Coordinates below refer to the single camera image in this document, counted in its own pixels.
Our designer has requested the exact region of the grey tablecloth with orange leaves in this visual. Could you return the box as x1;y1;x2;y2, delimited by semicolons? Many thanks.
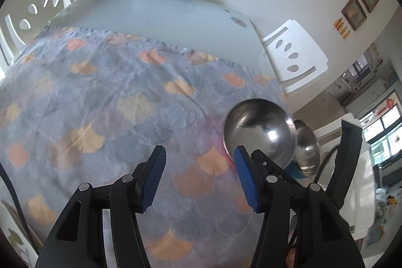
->
0;25;288;268

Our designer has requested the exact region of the cluttered white cabinet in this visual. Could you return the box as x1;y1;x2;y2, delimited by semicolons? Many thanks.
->
333;45;388;105

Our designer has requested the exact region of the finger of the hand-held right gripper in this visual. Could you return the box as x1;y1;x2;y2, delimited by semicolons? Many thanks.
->
326;119;365;211

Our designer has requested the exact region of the dark framed window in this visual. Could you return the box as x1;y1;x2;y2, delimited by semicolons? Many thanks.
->
361;111;402;168

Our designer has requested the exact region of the large steel bowl red outside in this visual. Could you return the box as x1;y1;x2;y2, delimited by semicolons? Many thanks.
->
223;99;298;170

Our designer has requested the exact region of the colourful toys pile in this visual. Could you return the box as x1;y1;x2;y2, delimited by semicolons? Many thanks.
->
374;186;398;226

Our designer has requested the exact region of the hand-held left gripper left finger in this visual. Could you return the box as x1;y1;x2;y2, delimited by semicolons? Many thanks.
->
35;145;166;268

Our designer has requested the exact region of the small steel bowl blue outside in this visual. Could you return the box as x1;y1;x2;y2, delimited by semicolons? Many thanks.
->
293;119;320;178

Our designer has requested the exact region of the angular white plate green print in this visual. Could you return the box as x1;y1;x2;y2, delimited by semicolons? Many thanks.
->
0;197;43;268

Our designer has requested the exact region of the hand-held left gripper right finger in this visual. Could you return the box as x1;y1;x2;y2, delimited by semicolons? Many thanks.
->
234;145;366;268

